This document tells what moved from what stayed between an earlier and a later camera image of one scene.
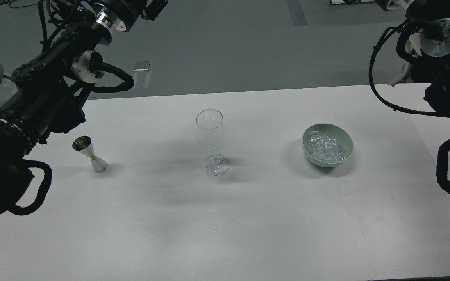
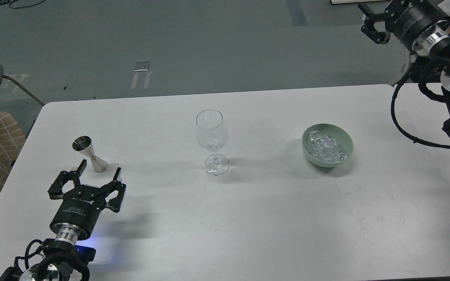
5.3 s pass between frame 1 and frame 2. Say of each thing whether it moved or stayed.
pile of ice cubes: stayed
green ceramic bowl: stayed
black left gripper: moved
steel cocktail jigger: stayed
